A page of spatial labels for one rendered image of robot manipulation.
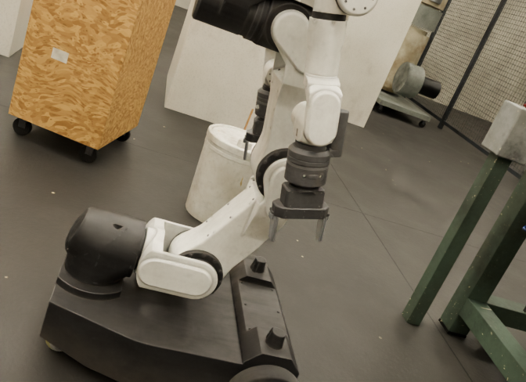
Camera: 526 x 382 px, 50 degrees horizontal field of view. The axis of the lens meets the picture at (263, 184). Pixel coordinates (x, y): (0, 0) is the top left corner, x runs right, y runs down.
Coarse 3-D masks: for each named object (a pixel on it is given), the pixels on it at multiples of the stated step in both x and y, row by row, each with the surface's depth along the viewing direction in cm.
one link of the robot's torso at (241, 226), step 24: (264, 192) 137; (216, 216) 150; (240, 216) 142; (264, 216) 139; (192, 240) 147; (216, 240) 144; (240, 240) 145; (264, 240) 146; (216, 264) 145; (216, 288) 148
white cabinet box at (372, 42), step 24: (384, 0) 512; (408, 0) 515; (360, 24) 518; (384, 24) 521; (408, 24) 524; (360, 48) 527; (384, 48) 530; (360, 72) 536; (384, 72) 540; (360, 96) 546; (360, 120) 556
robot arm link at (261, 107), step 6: (258, 102) 156; (258, 108) 157; (264, 108) 155; (258, 114) 157; (264, 114) 156; (258, 120) 159; (264, 120) 158; (258, 126) 159; (246, 132) 163; (252, 132) 161; (258, 132) 159; (246, 138) 161; (252, 138) 160; (258, 138) 160
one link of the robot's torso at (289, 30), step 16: (288, 16) 121; (304, 16) 122; (272, 32) 122; (288, 32) 122; (304, 32) 122; (288, 48) 123; (304, 48) 124; (288, 64) 126; (304, 64) 125; (272, 80) 139; (288, 80) 127; (272, 96) 136; (288, 96) 130; (304, 96) 130; (272, 112) 134; (288, 112) 133; (272, 128) 134; (288, 128) 135; (256, 144) 145; (272, 144) 136; (288, 144) 136; (256, 160) 140; (272, 160) 136; (256, 176) 137
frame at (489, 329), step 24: (504, 216) 218; (504, 240) 216; (480, 264) 223; (504, 264) 220; (480, 288) 223; (456, 312) 228; (480, 312) 216; (504, 312) 230; (480, 336) 211; (504, 336) 205; (504, 360) 196
